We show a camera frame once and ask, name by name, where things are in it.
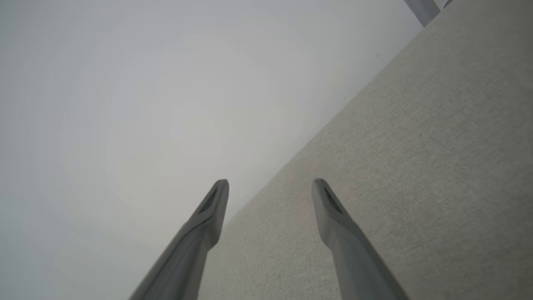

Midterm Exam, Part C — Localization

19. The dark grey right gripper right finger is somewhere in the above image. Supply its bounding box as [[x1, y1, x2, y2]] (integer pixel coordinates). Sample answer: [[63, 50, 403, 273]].
[[312, 178, 411, 300]]

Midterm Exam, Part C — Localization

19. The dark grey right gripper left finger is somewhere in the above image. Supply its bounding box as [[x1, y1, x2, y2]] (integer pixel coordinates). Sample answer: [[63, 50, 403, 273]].
[[128, 179, 229, 300]]

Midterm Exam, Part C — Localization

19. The grey slanted bar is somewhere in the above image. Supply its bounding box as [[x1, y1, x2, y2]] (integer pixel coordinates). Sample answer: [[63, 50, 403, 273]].
[[404, 0, 441, 28]]

